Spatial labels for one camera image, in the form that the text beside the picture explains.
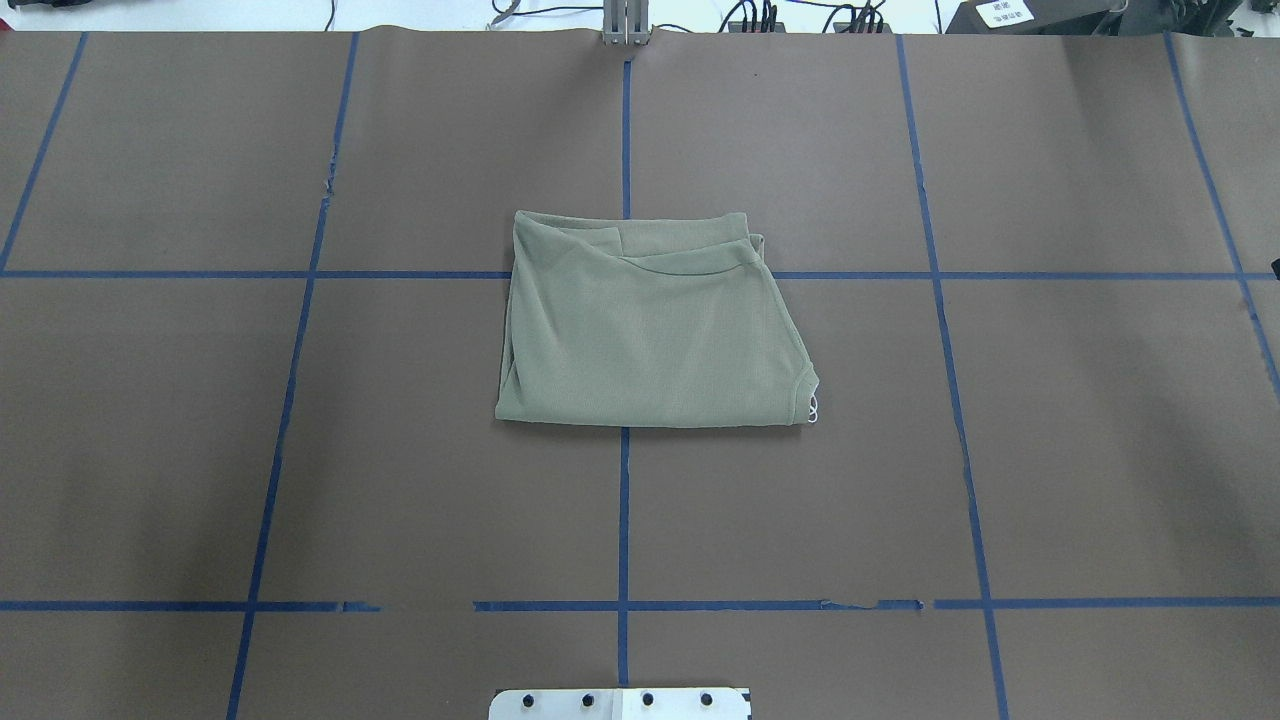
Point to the olive green long-sleeve shirt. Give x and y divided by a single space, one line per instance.
649 323

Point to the brown paper table cover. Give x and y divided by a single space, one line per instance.
254 288

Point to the black laptop computer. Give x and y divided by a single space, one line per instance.
1052 18

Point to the aluminium frame post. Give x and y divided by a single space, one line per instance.
626 23

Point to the white camera pole base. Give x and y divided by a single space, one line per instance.
623 703

